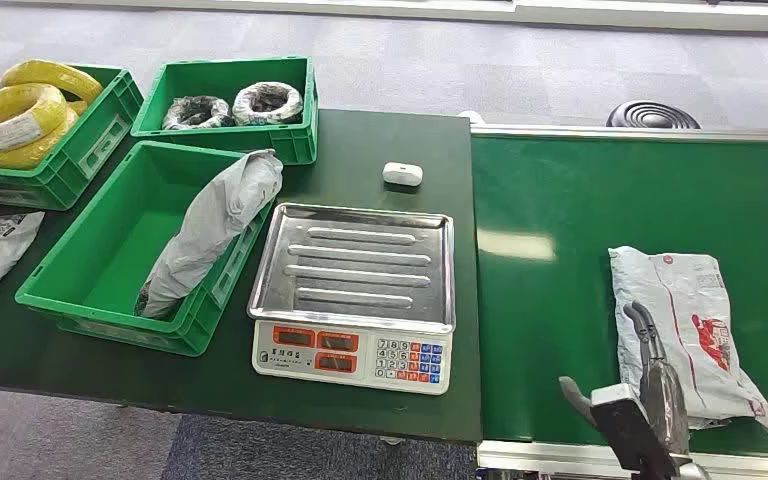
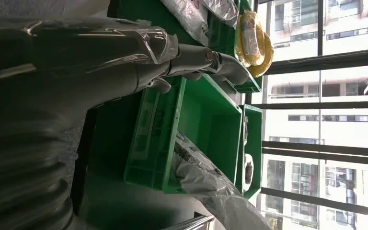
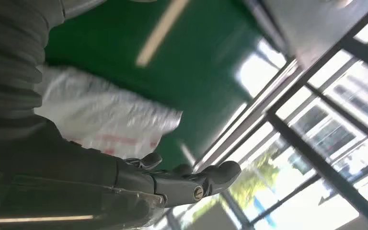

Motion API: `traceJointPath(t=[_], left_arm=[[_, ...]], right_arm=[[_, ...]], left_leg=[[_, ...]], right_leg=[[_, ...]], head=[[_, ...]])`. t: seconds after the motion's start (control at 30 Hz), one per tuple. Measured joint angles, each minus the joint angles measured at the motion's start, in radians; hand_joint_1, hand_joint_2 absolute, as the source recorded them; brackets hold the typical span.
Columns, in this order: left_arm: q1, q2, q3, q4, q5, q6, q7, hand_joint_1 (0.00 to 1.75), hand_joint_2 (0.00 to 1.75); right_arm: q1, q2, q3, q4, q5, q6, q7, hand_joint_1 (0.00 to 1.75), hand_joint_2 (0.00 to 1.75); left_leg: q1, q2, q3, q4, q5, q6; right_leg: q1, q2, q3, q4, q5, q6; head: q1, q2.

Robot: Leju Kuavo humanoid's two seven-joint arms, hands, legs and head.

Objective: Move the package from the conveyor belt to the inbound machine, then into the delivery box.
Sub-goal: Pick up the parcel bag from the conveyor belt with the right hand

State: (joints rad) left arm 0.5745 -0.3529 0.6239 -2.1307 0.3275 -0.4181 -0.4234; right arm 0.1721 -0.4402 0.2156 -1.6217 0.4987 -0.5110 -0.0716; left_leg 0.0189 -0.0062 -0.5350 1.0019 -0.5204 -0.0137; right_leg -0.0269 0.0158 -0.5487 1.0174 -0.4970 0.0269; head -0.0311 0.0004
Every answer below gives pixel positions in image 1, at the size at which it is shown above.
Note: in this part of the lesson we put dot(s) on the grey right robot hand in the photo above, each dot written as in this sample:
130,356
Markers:
665,397

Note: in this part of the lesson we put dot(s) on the white courier bag red print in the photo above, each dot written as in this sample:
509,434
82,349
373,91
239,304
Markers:
702,311

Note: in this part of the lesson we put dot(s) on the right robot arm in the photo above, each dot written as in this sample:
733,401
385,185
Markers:
692,472

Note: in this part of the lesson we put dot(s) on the green conveyor belt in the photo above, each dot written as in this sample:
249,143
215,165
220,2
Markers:
556,298

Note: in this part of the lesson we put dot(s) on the black round ribbed disc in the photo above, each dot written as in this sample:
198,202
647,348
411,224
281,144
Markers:
652,116

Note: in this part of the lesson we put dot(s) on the electronic scale steel tray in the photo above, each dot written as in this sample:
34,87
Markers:
357,272

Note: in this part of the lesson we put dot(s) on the small white knob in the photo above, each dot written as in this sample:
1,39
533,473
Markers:
471,117

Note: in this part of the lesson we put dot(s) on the small white device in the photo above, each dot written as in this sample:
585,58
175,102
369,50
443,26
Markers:
402,173

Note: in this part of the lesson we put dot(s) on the dark green table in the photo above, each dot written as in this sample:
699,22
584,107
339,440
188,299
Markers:
371,152

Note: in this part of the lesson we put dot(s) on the green plastic crate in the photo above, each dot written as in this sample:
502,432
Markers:
112,265
225,76
86,146

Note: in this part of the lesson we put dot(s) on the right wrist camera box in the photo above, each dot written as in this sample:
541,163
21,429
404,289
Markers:
629,430

